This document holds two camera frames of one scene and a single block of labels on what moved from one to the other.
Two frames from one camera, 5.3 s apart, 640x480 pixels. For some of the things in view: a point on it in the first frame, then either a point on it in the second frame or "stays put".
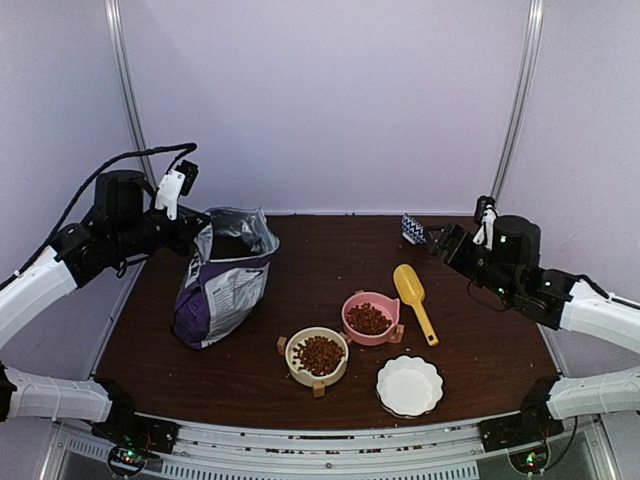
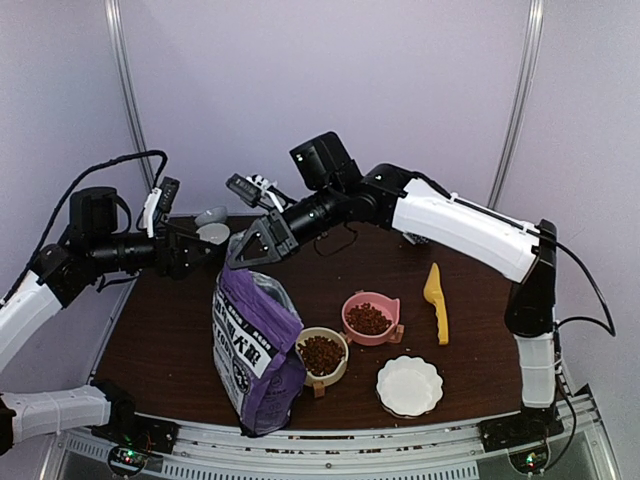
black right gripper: (450, 234) -> (274, 249)
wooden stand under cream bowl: (318, 388) stays put
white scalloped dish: (409, 386) stays put
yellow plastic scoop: (409, 286) -> (433, 292)
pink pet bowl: (370, 318) stays put
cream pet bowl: (316, 354) stays put
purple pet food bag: (226, 275) -> (258, 345)
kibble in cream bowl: (318, 354) stays put
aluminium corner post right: (522, 96) stays put
